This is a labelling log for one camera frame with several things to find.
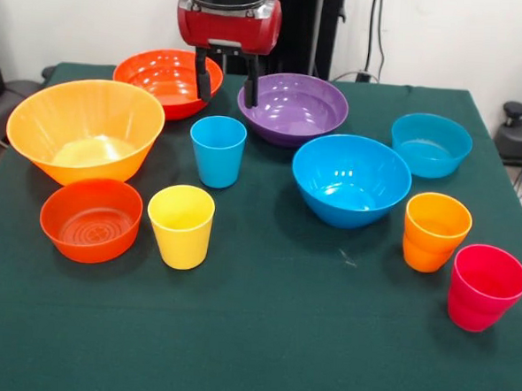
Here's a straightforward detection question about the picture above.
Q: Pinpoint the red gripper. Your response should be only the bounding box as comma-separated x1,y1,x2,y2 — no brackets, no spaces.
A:
171,0,285,110

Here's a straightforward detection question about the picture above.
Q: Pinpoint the yellow cup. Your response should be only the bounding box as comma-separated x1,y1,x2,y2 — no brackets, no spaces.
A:
143,181,219,273

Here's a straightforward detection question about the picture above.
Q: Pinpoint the small red bowl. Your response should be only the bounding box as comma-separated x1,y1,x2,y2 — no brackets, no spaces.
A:
36,174,146,268

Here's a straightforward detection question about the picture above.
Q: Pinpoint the large red bowl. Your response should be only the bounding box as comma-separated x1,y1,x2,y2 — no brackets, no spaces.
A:
110,45,226,125

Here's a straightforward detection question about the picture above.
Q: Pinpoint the blue cup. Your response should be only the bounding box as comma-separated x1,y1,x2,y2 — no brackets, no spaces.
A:
186,113,249,192

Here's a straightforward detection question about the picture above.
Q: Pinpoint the purple bowl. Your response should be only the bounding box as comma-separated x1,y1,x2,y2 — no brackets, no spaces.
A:
234,69,351,151

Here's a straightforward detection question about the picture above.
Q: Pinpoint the large orange bowl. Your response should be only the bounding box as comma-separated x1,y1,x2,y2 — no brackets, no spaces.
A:
2,73,169,193

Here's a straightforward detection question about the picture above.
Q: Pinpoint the large blue bowl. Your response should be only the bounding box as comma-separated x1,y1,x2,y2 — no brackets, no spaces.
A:
288,130,415,234

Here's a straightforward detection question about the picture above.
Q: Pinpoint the small blue bowl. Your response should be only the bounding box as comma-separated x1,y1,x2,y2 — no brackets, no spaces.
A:
388,111,475,181

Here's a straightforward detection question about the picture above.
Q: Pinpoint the dark green tablecloth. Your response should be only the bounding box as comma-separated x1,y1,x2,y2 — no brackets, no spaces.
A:
0,57,522,391

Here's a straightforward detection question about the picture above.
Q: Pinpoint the orange cup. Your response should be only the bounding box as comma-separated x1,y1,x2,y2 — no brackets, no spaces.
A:
400,190,475,277

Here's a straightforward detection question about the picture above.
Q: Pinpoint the pink cup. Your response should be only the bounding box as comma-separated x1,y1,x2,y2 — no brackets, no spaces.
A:
445,241,522,336

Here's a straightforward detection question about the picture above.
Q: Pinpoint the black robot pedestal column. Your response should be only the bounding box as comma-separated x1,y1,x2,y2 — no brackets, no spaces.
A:
263,0,348,81

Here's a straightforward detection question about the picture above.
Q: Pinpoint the black wall cable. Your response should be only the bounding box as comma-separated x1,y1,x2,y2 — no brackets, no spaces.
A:
329,0,392,85

